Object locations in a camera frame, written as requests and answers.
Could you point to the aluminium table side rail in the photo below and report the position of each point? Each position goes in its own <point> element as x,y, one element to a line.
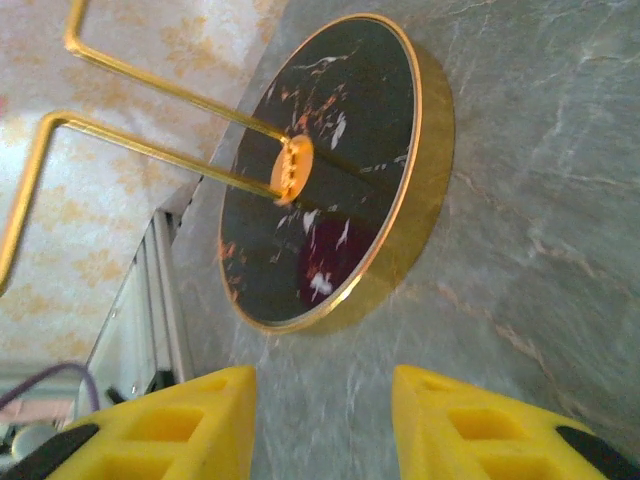
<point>150,300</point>

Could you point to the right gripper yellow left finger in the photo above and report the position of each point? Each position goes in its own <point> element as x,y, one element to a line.
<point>200,435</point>

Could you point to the gold jewelry stand, black base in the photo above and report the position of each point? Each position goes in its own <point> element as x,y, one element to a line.
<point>360,100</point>

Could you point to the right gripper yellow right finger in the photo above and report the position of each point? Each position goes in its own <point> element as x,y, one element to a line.
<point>450,440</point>

